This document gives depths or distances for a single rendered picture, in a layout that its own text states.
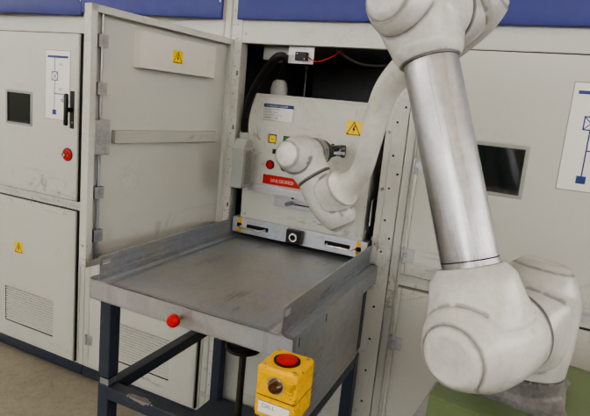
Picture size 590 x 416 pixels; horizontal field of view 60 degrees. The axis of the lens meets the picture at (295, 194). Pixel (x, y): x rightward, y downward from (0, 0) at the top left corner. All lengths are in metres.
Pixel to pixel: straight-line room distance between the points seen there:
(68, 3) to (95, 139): 1.06
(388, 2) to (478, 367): 0.61
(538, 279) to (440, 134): 0.33
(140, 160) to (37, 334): 1.43
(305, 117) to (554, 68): 0.79
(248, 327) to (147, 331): 1.18
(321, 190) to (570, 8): 0.85
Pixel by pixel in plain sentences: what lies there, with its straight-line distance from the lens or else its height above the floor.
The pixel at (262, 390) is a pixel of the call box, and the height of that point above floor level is 0.85.
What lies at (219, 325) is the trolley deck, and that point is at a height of 0.83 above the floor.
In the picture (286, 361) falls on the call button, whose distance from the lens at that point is 0.97.
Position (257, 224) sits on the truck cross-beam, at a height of 0.91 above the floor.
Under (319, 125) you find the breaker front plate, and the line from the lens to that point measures 1.80.
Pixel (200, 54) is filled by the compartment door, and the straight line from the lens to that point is 1.84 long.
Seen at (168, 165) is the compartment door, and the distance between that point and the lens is 1.80.
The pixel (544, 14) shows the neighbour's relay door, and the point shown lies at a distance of 1.68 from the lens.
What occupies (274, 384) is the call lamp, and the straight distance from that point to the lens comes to 0.96.
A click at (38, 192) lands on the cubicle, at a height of 0.85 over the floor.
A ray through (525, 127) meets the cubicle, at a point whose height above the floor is 1.36.
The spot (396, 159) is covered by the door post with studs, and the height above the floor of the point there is 1.22.
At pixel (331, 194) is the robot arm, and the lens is 1.34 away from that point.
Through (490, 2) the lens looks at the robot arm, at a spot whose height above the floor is 1.59.
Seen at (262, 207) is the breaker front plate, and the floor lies 0.97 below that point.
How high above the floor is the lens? 1.36
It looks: 10 degrees down
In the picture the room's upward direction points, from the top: 6 degrees clockwise
